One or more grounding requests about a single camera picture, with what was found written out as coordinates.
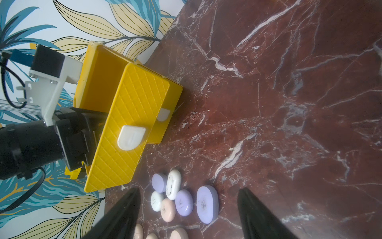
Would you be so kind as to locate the yellow plastic drawer cabinet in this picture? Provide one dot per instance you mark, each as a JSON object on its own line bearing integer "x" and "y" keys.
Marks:
{"x": 139, "y": 114}

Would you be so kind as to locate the pink round earphone case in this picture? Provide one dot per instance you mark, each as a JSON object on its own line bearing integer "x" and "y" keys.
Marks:
{"x": 152, "y": 236}
{"x": 168, "y": 210}
{"x": 138, "y": 232}

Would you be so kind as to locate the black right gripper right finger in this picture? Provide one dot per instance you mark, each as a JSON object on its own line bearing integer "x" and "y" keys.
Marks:
{"x": 257, "y": 221}

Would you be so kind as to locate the white round earphone case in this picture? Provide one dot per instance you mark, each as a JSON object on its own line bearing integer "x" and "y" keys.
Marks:
{"x": 156, "y": 200}

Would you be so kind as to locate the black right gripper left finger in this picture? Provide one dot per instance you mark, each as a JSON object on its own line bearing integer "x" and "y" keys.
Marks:
{"x": 120, "y": 221}

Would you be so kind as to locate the purple oval earphone case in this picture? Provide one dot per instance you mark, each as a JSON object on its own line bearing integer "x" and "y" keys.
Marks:
{"x": 207, "y": 204}

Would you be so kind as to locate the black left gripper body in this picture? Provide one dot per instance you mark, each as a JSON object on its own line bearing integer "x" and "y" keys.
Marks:
{"x": 79, "y": 131}

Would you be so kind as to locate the pink oval earphone case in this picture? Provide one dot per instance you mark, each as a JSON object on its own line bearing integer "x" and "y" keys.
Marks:
{"x": 179, "y": 233}

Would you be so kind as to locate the yellow top drawer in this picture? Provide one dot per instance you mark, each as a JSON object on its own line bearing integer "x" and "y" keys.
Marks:
{"x": 105, "y": 67}

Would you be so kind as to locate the white oval earphone case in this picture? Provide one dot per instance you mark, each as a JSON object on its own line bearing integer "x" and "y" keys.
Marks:
{"x": 173, "y": 184}

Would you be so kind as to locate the purple round earphone case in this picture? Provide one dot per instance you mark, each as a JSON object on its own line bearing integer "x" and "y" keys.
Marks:
{"x": 159, "y": 182}
{"x": 184, "y": 203}

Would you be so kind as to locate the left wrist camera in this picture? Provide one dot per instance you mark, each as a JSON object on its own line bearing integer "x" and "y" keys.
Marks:
{"x": 52, "y": 71}

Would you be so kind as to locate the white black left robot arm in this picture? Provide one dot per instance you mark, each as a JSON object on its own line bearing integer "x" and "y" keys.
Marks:
{"x": 27, "y": 147}

